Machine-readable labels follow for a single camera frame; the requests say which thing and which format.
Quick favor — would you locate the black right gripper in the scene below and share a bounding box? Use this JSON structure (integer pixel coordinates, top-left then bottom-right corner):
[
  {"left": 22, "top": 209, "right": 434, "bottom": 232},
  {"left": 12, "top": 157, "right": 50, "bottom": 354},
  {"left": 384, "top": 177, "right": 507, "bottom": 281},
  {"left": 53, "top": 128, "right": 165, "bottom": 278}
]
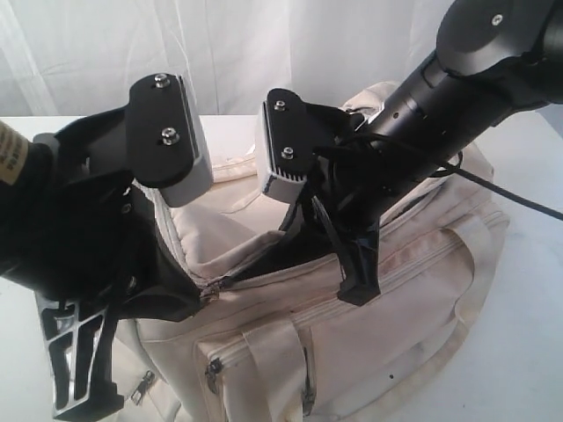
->
[{"left": 230, "top": 105, "right": 381, "bottom": 306}]

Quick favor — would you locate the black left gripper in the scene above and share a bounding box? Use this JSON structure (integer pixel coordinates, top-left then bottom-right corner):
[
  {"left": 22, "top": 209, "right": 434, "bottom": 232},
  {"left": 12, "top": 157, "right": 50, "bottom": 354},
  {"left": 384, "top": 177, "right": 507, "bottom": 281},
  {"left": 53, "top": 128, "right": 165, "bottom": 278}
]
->
[{"left": 1, "top": 107, "right": 203, "bottom": 418}]

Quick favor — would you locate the cream fabric duffel bag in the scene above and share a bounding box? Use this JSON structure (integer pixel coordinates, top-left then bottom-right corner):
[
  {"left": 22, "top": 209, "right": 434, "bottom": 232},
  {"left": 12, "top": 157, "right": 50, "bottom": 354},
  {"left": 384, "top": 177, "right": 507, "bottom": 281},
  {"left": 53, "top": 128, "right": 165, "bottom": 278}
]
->
[{"left": 113, "top": 155, "right": 509, "bottom": 421}]

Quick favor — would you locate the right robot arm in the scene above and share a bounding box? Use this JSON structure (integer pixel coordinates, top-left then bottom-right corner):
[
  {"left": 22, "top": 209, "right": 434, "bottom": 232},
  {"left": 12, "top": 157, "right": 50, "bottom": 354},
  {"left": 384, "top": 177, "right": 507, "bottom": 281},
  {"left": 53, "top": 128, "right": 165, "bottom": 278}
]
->
[{"left": 234, "top": 1, "right": 562, "bottom": 306}]

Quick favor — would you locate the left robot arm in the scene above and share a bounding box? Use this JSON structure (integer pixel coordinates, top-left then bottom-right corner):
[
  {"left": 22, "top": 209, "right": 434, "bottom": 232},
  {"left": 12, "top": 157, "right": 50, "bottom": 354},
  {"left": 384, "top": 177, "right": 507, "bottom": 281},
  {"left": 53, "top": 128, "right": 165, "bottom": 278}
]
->
[{"left": 1, "top": 106, "right": 212, "bottom": 421}]

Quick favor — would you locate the white backdrop curtain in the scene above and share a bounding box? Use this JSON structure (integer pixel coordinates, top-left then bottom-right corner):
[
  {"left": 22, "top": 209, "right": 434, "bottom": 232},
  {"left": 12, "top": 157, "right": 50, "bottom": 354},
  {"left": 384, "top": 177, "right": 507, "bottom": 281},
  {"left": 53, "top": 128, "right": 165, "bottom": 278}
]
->
[{"left": 1, "top": 1, "right": 450, "bottom": 116}]

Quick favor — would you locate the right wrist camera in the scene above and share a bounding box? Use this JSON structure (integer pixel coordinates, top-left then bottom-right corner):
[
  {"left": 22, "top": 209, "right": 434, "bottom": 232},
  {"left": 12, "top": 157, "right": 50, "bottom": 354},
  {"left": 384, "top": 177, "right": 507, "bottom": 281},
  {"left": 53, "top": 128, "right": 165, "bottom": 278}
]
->
[{"left": 255, "top": 88, "right": 313, "bottom": 204}]

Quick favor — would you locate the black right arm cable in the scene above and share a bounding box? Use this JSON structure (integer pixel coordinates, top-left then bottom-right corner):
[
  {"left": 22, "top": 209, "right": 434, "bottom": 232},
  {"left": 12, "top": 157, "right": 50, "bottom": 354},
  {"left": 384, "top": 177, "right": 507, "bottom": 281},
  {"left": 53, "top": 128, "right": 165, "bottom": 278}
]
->
[{"left": 439, "top": 157, "right": 563, "bottom": 221}]

